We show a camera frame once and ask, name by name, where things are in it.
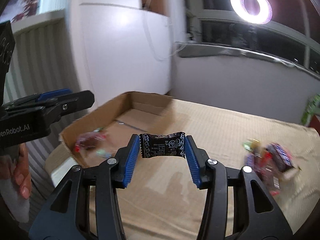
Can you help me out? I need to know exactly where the purple snack packet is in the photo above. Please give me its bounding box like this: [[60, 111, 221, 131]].
[[265, 142, 295, 173]]

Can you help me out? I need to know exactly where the yellow-green candy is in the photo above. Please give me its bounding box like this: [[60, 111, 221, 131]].
[[241, 139, 261, 153]]

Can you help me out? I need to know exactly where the white cabinet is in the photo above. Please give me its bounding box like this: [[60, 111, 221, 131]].
[[67, 0, 186, 110]]

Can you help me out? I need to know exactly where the ring light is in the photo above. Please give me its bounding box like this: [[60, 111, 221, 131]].
[[230, 0, 273, 25]]

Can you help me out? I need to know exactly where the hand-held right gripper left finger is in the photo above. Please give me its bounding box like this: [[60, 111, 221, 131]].
[[29, 134, 140, 240]]

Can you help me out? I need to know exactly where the green bag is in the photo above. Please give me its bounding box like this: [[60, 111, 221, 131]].
[[301, 94, 320, 126]]

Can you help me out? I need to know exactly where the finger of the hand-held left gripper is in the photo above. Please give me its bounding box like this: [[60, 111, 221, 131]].
[[2, 89, 73, 107], [37, 90, 95, 128]]

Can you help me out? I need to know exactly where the cardboard box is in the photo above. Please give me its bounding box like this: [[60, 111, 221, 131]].
[[60, 92, 175, 169]]

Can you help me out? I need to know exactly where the black candy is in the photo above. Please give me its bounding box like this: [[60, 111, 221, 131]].
[[139, 131, 186, 159]]

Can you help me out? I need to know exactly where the large window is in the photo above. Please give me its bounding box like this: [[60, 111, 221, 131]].
[[185, 0, 320, 73]]

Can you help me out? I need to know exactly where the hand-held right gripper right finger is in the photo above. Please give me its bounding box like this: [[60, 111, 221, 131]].
[[185, 135, 293, 240]]

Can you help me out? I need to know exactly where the white cable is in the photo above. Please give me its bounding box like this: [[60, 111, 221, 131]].
[[142, 10, 181, 62]]

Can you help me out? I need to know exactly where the clear plastic snack bag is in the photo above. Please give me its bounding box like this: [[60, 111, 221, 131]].
[[244, 152, 283, 196]]

